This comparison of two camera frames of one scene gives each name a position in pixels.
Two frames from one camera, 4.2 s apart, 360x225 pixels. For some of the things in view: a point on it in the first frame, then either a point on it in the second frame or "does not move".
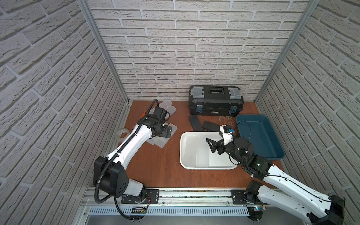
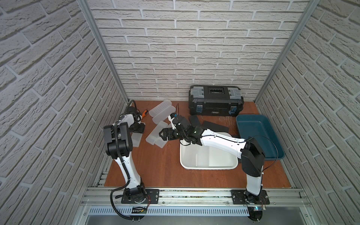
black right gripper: [215, 144] to [164, 131]
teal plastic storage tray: [258, 129] does not move
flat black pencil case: [211, 126] does not move
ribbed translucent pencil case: [165, 104] does not move
